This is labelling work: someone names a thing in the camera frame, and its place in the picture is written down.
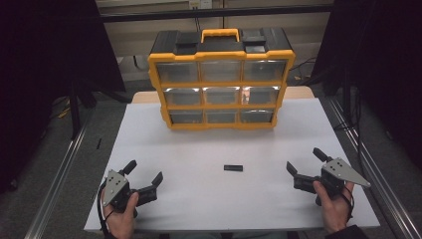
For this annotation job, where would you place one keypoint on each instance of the black metal stand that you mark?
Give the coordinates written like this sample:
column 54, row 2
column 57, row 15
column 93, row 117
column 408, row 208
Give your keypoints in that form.
column 74, row 113

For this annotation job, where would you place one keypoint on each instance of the wall power outlet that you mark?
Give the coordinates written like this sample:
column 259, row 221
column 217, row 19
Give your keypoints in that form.
column 200, row 4

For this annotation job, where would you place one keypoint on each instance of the person's right hand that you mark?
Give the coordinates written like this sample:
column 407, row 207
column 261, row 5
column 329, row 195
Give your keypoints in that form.
column 333, row 209

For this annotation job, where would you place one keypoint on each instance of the black curtain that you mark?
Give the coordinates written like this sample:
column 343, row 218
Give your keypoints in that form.
column 381, row 49
column 33, row 66

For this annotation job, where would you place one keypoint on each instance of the yellow black drawer organizer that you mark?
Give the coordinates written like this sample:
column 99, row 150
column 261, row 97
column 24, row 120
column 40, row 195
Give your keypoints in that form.
column 220, row 49

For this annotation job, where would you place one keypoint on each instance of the clear plastic pulled drawer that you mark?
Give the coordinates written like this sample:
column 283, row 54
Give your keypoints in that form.
column 221, row 95

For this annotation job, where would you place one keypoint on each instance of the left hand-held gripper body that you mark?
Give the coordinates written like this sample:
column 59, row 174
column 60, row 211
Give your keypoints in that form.
column 116, row 191

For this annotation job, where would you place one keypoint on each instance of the small black floor piece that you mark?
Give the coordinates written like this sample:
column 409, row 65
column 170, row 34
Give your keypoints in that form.
column 99, row 143

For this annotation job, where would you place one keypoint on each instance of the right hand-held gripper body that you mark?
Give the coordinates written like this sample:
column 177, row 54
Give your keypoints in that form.
column 331, row 179

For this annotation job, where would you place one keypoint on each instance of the aluminium floor rail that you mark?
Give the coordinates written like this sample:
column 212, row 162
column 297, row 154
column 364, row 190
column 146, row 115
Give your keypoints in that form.
column 375, row 166
column 58, row 186

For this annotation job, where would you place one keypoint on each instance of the set of clear organizer bins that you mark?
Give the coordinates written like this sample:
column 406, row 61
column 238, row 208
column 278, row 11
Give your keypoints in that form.
column 177, row 72

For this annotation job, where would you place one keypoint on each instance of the small black rectangular block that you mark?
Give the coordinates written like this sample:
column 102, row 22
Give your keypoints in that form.
column 233, row 168

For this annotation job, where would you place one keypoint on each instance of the black horizontal bar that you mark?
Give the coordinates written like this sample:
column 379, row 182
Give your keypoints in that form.
column 199, row 14

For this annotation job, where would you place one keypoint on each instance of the person's left hand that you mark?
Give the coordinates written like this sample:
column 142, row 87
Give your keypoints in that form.
column 122, row 219

